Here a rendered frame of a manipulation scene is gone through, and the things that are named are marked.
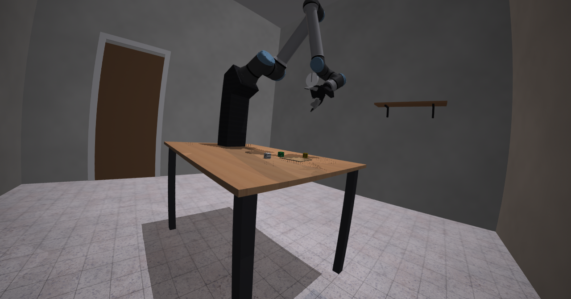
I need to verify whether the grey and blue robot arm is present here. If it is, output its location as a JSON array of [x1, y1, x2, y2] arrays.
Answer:
[[238, 0, 346, 98]]

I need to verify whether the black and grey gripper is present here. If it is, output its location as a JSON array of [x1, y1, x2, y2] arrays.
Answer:
[[304, 83, 331, 112]]

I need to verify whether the tan flat mat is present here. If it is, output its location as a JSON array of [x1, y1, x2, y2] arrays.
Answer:
[[281, 156, 312, 162]]

